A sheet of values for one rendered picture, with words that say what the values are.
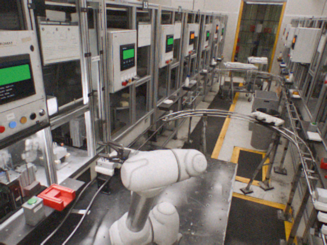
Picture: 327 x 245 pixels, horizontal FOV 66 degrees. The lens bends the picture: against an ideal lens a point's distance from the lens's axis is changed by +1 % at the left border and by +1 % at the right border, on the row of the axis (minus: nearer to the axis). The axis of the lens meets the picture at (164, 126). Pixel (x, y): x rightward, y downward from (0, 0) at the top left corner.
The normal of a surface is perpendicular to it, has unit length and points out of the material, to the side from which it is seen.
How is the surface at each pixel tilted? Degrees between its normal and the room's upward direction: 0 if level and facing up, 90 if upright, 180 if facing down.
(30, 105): 90
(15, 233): 0
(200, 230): 0
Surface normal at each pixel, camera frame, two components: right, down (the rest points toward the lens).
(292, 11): -0.34, 0.36
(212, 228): 0.06, -0.91
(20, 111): 0.94, 0.18
